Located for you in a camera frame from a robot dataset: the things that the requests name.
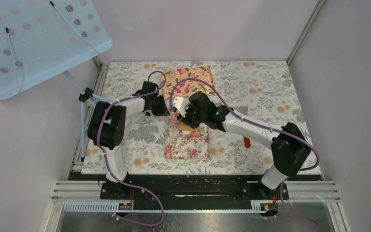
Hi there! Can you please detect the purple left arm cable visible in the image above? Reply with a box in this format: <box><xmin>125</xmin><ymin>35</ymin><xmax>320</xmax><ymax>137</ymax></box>
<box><xmin>96</xmin><ymin>71</ymin><xmax>167</xmax><ymax>227</ymax></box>

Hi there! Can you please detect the yellow floral rectangular tray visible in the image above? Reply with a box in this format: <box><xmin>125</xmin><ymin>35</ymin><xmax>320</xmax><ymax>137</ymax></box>
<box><xmin>162</xmin><ymin>66</ymin><xmax>214</xmax><ymax>100</ymax></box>

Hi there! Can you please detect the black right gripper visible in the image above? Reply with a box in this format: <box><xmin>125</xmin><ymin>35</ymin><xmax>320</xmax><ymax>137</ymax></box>
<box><xmin>177</xmin><ymin>103</ymin><xmax>207</xmax><ymax>131</ymax></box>

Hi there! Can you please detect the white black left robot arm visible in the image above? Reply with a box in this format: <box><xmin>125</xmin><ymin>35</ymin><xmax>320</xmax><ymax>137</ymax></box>
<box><xmin>87</xmin><ymin>81</ymin><xmax>169</xmax><ymax>199</ymax></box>

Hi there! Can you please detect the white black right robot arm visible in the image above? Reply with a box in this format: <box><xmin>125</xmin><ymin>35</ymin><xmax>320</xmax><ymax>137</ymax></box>
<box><xmin>172</xmin><ymin>91</ymin><xmax>312</xmax><ymax>199</ymax></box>

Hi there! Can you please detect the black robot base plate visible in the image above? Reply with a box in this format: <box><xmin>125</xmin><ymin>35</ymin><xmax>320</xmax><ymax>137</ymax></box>
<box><xmin>100</xmin><ymin>174</ymin><xmax>289</xmax><ymax>209</ymax></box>

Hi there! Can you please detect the wooden dough roller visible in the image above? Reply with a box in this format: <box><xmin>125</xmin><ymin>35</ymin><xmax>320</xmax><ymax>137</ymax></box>
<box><xmin>178</xmin><ymin>123</ymin><xmax>200</xmax><ymax>132</ymax></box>

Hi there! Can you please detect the red handled metal scraper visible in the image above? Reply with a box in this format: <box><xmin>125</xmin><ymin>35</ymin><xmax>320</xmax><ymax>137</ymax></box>
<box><xmin>234</xmin><ymin>106</ymin><xmax>251</xmax><ymax>148</ymax></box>

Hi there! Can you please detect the light blue perforated music stand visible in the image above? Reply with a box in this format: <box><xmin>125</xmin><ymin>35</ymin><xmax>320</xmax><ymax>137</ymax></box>
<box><xmin>0</xmin><ymin>0</ymin><xmax>151</xmax><ymax>162</ymax></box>

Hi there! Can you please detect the white slotted cable duct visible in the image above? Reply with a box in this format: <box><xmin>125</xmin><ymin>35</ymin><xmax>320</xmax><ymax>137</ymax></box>
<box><xmin>63</xmin><ymin>202</ymin><xmax>267</xmax><ymax>214</ymax></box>

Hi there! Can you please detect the floral grey table mat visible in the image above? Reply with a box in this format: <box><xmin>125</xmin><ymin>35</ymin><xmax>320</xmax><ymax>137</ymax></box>
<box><xmin>97</xmin><ymin>61</ymin><xmax>311</xmax><ymax>175</ymax></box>

